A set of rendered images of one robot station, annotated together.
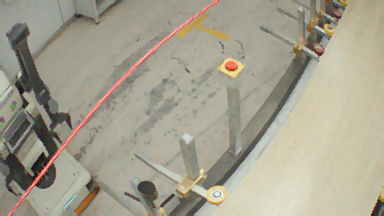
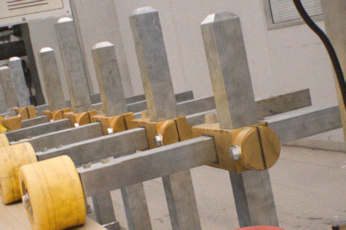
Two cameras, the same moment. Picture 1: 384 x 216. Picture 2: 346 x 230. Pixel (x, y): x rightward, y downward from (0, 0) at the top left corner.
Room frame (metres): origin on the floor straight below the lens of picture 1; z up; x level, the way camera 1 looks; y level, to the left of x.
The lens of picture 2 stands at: (0.75, -0.39, 1.08)
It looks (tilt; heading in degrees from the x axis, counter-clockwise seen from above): 6 degrees down; 114
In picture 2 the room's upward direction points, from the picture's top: 11 degrees counter-clockwise
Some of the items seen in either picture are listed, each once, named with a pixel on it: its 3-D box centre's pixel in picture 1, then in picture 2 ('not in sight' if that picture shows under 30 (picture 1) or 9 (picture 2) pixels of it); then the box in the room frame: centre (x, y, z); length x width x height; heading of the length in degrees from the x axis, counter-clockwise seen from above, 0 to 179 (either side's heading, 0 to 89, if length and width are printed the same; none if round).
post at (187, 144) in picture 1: (193, 172); not in sight; (0.83, 0.03, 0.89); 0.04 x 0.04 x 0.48; 45
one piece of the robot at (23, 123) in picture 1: (20, 134); not in sight; (1.06, 0.93, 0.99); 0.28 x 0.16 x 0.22; 136
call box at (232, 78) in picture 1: (232, 74); not in sight; (1.01, -0.15, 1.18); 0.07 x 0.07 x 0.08; 45
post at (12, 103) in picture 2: not in sight; (18, 134); (-0.75, 1.63, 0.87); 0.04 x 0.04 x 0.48; 45
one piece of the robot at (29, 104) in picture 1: (20, 142); not in sight; (1.33, 1.20, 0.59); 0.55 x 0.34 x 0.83; 136
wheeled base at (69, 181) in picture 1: (49, 180); not in sight; (1.26, 1.14, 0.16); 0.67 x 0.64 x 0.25; 46
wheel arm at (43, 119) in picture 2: not in sight; (90, 111); (-0.19, 1.19, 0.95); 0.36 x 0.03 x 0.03; 45
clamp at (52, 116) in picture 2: not in sight; (58, 119); (-0.24, 1.12, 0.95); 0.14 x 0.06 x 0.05; 135
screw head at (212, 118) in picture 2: not in sight; (211, 118); (0.43, 0.44, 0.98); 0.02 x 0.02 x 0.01
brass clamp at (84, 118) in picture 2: not in sight; (82, 122); (-0.06, 0.94, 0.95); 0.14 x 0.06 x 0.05; 135
